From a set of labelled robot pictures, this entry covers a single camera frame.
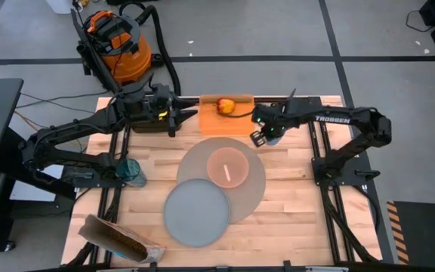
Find black floor cable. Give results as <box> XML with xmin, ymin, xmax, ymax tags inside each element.
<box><xmin>15</xmin><ymin>90</ymin><xmax>111</xmax><ymax>114</ymax></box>

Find yellow floor cable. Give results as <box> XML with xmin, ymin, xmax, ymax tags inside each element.
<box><xmin>13</xmin><ymin>111</ymin><xmax>85</xmax><ymax>147</ymax></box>

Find pink bowl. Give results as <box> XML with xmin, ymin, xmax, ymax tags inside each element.
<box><xmin>206</xmin><ymin>147</ymin><xmax>250</xmax><ymax>189</ymax></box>

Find grey round plate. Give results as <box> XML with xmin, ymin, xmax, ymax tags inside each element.
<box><xmin>163</xmin><ymin>178</ymin><xmax>232</xmax><ymax>249</ymax></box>

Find red yellow apple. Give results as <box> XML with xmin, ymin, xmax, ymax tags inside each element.
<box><xmin>216</xmin><ymin>97</ymin><xmax>236</xmax><ymax>116</ymax></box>

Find black hazard-striped floor mat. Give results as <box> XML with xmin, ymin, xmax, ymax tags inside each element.
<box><xmin>386</xmin><ymin>199</ymin><xmax>435</xmax><ymax>267</ymax></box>

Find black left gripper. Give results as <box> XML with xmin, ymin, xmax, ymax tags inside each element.
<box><xmin>147</xmin><ymin>83</ymin><xmax>201</xmax><ymax>138</ymax></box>

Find orange cutting board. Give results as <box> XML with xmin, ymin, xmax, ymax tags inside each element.
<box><xmin>199</xmin><ymin>94</ymin><xmax>256</xmax><ymax>136</ymax></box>

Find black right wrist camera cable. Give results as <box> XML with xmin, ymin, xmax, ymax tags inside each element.
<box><xmin>224</xmin><ymin>111</ymin><xmax>255</xmax><ymax>119</ymax></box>

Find round grey placemat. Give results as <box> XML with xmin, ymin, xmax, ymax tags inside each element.
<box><xmin>175</xmin><ymin>137</ymin><xmax>267</xmax><ymax>224</ymax></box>

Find teal faceted tumbler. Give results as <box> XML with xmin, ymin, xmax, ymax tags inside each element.
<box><xmin>115</xmin><ymin>158</ymin><xmax>147</xmax><ymax>189</ymax></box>

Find brown cereal bag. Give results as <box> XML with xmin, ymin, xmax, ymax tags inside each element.
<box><xmin>78</xmin><ymin>214</ymin><xmax>167</xmax><ymax>264</ymax></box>

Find black aluminium table frame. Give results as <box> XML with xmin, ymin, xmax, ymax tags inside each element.
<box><xmin>64</xmin><ymin>94</ymin><xmax>383</xmax><ymax>272</ymax></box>

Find black vacuum hose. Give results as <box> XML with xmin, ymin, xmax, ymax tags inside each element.
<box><xmin>119</xmin><ymin>2</ymin><xmax>183</xmax><ymax>96</ymax></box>

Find orange black shop vacuum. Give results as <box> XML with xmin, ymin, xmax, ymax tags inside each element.
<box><xmin>76</xmin><ymin>10</ymin><xmax>165</xmax><ymax>95</ymax></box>

